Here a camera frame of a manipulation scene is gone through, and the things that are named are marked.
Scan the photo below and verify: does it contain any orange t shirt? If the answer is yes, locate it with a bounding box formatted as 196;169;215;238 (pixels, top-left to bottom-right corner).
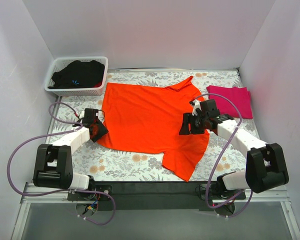
97;76;210;181

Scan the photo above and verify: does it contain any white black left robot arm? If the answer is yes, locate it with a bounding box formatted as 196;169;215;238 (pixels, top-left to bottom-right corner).
33;108;109;190

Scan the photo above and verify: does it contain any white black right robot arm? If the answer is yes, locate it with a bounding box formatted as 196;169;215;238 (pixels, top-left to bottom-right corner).
179;99;289;194

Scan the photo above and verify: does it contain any folded magenta t shirt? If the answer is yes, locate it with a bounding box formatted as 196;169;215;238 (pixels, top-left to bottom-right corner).
206;85;253;120

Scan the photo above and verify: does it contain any black t shirt in basket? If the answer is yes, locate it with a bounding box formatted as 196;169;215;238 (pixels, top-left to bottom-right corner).
48;60;105;89

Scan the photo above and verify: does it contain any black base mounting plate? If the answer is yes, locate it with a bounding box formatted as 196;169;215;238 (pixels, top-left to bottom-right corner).
67;181;239;211

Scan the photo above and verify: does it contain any white plastic laundry basket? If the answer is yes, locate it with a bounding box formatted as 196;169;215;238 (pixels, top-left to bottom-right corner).
44;56;108;97

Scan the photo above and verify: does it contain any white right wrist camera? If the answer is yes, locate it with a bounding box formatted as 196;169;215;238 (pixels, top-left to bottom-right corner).
189;99;202;116

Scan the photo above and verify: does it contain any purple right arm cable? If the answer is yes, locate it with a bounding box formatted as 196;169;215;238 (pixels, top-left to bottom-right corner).
189;93;253;218

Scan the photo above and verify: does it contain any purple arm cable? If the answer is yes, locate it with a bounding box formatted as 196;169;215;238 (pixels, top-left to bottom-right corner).
189;93;253;218
6;101;117;226

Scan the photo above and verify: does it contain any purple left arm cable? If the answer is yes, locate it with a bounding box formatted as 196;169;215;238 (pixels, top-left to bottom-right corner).
6;101;117;226

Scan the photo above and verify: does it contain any aluminium frame rail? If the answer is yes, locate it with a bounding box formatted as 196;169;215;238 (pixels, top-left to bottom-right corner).
20;183;291;203

